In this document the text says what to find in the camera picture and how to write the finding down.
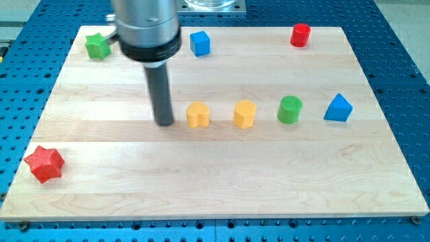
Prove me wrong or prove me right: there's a green star block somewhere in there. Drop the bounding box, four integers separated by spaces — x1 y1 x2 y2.
85 33 112 59

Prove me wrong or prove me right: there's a yellow hexagon block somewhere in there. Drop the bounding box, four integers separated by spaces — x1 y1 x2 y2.
233 99 257 128

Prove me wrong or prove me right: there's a blue triangle block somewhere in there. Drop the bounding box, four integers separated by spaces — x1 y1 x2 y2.
323 93 353 122

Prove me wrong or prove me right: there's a red star block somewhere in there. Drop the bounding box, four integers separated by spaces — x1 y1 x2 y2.
24 146 65 184

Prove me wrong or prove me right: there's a blue cube block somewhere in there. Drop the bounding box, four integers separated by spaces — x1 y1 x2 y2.
189 31 210 57

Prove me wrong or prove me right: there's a wooden board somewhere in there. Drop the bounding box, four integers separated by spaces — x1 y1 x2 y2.
1 26 429 221

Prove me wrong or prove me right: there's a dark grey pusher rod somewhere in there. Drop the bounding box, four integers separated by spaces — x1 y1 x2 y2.
144 63 173 126

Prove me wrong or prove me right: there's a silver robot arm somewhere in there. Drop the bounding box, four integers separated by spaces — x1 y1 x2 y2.
111 0 181 126

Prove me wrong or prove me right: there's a red cylinder block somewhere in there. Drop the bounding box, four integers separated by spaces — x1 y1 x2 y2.
290 23 311 47

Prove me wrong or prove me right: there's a green cylinder block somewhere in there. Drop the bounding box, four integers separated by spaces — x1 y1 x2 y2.
277 95 302 124

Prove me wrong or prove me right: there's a blue perforated table plate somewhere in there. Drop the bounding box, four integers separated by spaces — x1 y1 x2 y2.
1 0 429 241

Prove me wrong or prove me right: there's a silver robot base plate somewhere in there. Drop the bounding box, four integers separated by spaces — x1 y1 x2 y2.
176 0 247 16

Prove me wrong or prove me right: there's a yellow heart block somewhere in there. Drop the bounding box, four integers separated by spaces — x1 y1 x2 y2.
186 102 210 128

